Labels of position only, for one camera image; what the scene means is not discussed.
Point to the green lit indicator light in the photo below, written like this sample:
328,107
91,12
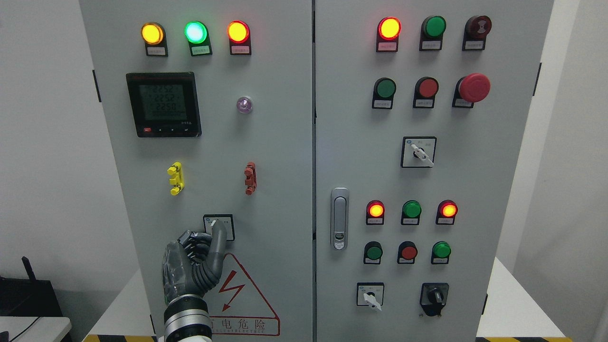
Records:
197,35

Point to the red lit indicator top right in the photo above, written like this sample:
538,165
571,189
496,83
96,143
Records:
388,31

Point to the grey electrical control cabinet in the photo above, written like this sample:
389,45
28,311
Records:
311,77

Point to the dark red buzzer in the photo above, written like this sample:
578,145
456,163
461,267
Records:
476,30

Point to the black device with antenna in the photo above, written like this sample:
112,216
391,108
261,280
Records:
28,297

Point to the lower white rotary switch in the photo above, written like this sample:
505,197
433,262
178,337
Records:
370,294

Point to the green indicator top right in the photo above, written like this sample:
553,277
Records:
431,34

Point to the red push button lower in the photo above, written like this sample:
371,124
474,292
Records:
407,253

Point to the red electric hazard warning sticker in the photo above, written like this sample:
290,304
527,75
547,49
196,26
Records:
237,306

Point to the black knob selector switch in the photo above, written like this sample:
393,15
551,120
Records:
433,297

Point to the yellow terminal connector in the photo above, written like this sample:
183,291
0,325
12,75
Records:
176,178

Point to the white side table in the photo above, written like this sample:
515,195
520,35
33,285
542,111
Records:
46,329

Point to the red terminal connector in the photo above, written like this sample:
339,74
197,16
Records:
250,178

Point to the red push button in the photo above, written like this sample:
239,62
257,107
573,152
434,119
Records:
425,91
407,253

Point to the green indicator lower middle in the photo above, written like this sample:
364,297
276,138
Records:
411,212

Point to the silver door latch handle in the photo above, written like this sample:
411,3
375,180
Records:
339,217

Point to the black digital power meter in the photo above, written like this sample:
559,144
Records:
164,104

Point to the small purple clear indicator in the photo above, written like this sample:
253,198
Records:
244,105

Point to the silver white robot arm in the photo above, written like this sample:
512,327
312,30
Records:
187,320

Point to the green push button upper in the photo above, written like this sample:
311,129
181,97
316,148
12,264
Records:
383,93

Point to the red lit indicator lower right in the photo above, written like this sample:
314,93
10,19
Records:
446,213

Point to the green push button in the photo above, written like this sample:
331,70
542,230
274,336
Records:
383,93
440,253
372,253

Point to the green push button lower left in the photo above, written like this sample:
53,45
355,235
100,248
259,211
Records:
372,253

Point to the red emergency stop mushroom button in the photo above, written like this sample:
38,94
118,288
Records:
471,89

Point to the door rotary switch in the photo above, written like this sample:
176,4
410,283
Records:
226,219

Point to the yellow indicator light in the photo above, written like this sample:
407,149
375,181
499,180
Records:
154,38

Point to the red push button upper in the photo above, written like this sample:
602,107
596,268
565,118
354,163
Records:
425,91

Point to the green push button lower right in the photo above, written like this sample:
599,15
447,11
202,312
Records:
440,253

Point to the upper right rotary switch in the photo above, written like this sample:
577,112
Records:
418,151

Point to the red lit indicator lower left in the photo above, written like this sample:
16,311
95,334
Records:
375,211

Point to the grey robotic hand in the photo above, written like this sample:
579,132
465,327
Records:
193,263

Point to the red lit indicator light left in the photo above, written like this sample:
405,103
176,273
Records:
239,38

